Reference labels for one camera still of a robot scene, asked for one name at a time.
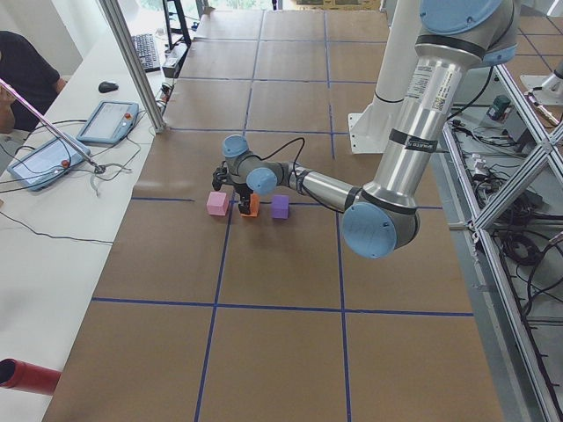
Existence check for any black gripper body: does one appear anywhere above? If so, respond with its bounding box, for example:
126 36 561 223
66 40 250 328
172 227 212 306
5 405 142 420
233 184 252 203

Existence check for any orange foam cube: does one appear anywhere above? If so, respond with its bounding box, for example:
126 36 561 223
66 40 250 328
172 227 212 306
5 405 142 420
242 193 260 217

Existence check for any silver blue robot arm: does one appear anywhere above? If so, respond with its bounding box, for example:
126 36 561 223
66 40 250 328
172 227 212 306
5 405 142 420
212 1 521 258

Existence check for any pink foam cube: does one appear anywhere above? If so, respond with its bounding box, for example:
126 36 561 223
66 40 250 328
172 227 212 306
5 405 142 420
206 192 230 216

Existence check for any purple foam cube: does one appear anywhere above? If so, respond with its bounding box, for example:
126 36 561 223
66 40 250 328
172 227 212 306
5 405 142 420
270 194 289 220

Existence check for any silver rod with hook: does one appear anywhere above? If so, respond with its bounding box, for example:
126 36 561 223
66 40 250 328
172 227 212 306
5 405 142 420
0 79 106 174

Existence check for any blue teach pendant far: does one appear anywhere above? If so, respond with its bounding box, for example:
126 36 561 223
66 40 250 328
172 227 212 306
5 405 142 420
76 101 139 145

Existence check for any blue teach pendant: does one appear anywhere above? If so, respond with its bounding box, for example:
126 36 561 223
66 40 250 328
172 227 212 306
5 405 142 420
76 101 139 145
7 138 84 191

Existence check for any black computer mouse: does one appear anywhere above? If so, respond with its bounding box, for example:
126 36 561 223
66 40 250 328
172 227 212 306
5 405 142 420
98 81 119 93

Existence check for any black computer keyboard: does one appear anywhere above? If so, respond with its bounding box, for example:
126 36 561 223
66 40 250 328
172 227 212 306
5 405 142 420
131 33 160 72

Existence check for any blue teach pendant near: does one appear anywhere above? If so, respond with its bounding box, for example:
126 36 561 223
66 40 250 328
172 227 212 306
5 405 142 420
7 138 84 191

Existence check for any person in black shirt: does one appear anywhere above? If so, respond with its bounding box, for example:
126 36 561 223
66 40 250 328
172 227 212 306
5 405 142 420
1 31 67 134

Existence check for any green power box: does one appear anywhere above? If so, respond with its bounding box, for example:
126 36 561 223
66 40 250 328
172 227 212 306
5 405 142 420
486 95 511 120

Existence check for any red cylinder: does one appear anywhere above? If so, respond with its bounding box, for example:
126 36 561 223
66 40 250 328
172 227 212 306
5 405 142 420
1 358 61 396

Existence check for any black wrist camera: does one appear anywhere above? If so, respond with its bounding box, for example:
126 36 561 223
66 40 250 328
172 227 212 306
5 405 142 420
212 167 230 192

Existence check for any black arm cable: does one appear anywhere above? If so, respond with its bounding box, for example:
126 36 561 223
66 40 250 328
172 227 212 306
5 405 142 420
259 136 307 163

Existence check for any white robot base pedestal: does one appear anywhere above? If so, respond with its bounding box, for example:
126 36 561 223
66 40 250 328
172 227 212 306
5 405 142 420
348 0 421 154

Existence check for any aluminium frame post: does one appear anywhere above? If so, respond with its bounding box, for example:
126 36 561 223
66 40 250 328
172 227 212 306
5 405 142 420
99 0 166 134

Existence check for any aluminium frame truss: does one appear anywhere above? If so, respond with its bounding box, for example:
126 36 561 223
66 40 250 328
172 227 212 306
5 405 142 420
442 56 562 421

